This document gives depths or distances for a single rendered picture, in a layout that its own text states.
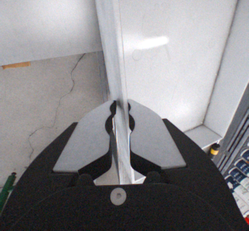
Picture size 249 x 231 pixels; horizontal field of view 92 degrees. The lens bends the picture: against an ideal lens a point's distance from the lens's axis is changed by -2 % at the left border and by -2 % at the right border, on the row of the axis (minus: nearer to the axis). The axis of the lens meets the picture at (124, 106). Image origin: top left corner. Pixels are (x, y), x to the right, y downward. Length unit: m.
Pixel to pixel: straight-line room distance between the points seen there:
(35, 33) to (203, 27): 0.26
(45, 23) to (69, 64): 0.86
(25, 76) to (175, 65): 1.12
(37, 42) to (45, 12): 0.05
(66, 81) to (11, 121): 0.60
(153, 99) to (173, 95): 0.04
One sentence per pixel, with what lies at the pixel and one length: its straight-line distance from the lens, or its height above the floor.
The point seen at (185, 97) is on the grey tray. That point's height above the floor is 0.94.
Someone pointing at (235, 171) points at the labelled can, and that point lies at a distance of 0.97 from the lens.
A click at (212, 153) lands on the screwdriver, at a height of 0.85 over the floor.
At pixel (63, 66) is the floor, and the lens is 1.12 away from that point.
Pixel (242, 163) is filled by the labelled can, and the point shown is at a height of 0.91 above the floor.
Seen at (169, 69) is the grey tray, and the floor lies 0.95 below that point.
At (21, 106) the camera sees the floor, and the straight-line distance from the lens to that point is 1.32.
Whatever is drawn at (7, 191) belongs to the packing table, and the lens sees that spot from 1.76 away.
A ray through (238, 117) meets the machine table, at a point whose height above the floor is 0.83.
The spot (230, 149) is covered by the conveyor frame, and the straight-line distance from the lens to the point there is 0.87.
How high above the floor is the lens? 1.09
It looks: 56 degrees down
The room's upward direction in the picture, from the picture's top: 147 degrees clockwise
